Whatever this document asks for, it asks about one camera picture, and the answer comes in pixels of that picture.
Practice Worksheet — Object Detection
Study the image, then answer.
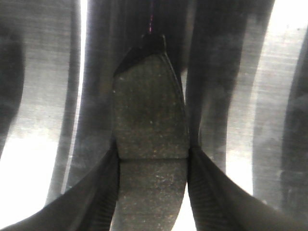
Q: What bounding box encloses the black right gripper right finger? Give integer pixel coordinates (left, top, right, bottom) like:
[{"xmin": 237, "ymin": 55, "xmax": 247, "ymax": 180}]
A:
[{"xmin": 188, "ymin": 147, "xmax": 308, "ymax": 231}]

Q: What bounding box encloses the brake pad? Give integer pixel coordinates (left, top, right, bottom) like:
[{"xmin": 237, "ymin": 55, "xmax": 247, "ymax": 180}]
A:
[{"xmin": 111, "ymin": 34, "xmax": 189, "ymax": 231}]

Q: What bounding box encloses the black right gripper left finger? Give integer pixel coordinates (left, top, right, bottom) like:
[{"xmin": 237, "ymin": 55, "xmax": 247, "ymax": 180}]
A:
[{"xmin": 4, "ymin": 143, "xmax": 119, "ymax": 231}]

